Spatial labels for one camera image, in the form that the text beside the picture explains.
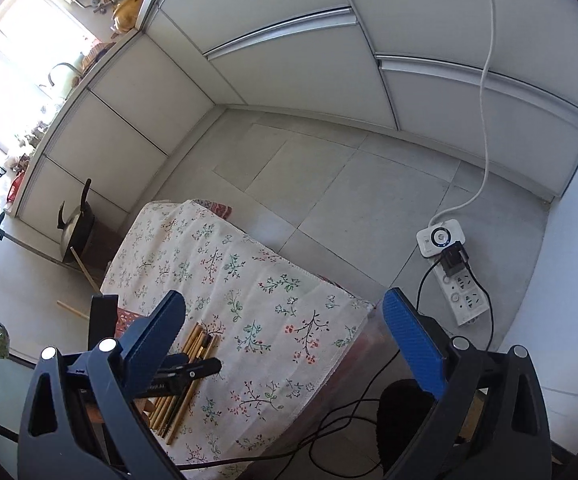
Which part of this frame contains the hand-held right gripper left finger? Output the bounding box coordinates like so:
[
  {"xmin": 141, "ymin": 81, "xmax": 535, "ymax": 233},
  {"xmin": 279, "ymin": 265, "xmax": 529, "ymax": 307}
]
[{"xmin": 17, "ymin": 289, "xmax": 187, "ymax": 480}]

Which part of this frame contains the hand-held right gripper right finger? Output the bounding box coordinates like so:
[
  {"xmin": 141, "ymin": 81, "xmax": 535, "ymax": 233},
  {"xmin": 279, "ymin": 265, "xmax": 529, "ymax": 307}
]
[{"xmin": 381, "ymin": 287, "xmax": 554, "ymax": 480}]

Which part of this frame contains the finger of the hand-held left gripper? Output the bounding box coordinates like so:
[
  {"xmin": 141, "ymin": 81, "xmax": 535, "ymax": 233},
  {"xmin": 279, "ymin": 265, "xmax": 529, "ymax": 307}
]
[
  {"xmin": 136, "ymin": 354, "xmax": 222, "ymax": 399},
  {"xmin": 89, "ymin": 294, "xmax": 120, "ymax": 352}
]

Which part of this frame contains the pink lattice utensil holder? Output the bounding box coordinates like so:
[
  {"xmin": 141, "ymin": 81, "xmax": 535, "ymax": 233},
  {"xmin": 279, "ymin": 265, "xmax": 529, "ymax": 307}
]
[{"xmin": 115, "ymin": 309, "xmax": 150, "ymax": 341}]

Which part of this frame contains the bundle of bamboo chopsticks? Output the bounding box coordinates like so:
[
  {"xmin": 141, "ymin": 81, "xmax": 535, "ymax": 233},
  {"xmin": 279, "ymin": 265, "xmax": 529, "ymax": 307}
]
[{"xmin": 144, "ymin": 322, "xmax": 222, "ymax": 446}]

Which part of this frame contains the wooden stick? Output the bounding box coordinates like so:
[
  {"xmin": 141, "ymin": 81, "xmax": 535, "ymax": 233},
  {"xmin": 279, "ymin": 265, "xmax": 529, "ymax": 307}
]
[
  {"xmin": 71, "ymin": 247, "xmax": 102, "ymax": 293},
  {"xmin": 58, "ymin": 301, "xmax": 90, "ymax": 320}
]

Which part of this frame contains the white power strip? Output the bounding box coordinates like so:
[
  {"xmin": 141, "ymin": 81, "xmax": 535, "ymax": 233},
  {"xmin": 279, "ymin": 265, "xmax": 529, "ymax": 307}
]
[{"xmin": 416, "ymin": 220, "xmax": 487, "ymax": 326}]

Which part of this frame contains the black wok pan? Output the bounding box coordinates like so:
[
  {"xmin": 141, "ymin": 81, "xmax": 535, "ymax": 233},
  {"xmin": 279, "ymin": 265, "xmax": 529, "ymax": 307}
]
[{"xmin": 58, "ymin": 179, "xmax": 97, "ymax": 261}]

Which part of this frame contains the black charger plug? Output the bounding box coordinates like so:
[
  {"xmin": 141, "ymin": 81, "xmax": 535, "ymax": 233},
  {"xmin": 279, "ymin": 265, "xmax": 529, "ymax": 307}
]
[{"xmin": 441, "ymin": 242, "xmax": 472, "ymax": 278}]

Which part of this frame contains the floral tablecloth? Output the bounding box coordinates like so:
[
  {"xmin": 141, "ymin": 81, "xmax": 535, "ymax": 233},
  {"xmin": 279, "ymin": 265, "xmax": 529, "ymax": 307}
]
[{"xmin": 100, "ymin": 200, "xmax": 377, "ymax": 466}]

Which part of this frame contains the red patterned cloth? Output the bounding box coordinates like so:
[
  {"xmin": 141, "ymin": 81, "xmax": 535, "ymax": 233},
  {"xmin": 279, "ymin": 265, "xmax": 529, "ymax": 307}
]
[{"xmin": 194, "ymin": 200, "xmax": 232, "ymax": 218}]

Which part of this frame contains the white kitchen counter cabinet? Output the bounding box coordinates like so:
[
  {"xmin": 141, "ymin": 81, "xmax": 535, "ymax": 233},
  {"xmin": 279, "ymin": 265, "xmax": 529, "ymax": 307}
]
[{"xmin": 14, "ymin": 30, "xmax": 214, "ymax": 218}]

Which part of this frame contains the kitchen faucet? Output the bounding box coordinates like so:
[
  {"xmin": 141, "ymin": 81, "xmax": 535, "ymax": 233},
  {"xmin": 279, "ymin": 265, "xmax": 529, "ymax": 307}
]
[{"xmin": 49, "ymin": 62, "xmax": 87, "ymax": 98}]

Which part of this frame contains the window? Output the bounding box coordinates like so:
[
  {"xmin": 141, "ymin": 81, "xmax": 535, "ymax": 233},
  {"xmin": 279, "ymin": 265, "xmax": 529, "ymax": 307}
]
[{"xmin": 0, "ymin": 0, "xmax": 94, "ymax": 256}]

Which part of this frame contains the black cable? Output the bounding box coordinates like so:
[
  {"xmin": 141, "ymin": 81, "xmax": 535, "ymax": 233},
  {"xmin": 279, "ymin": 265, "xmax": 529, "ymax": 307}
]
[{"xmin": 176, "ymin": 255, "xmax": 494, "ymax": 476}]

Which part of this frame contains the white power cable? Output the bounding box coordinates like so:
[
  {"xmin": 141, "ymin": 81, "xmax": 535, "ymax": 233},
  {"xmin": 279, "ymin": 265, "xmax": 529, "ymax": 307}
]
[{"xmin": 426, "ymin": 0, "xmax": 497, "ymax": 228}]

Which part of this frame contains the white cabinet with metal handles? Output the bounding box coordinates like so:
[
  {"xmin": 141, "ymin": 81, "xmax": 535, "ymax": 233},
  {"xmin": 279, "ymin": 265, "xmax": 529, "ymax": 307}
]
[{"xmin": 144, "ymin": 0, "xmax": 578, "ymax": 201}]

